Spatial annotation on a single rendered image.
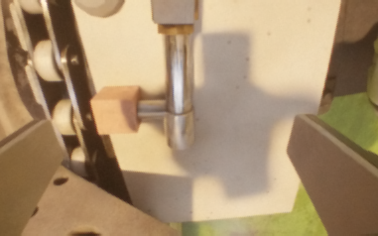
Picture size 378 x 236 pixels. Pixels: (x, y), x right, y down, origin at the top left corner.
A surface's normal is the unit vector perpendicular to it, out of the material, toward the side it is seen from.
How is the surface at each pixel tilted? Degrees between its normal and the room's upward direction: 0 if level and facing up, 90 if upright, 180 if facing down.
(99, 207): 90
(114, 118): 0
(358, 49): 0
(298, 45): 0
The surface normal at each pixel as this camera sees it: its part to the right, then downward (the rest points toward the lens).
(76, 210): 0.00, -0.87
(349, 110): 0.03, 0.49
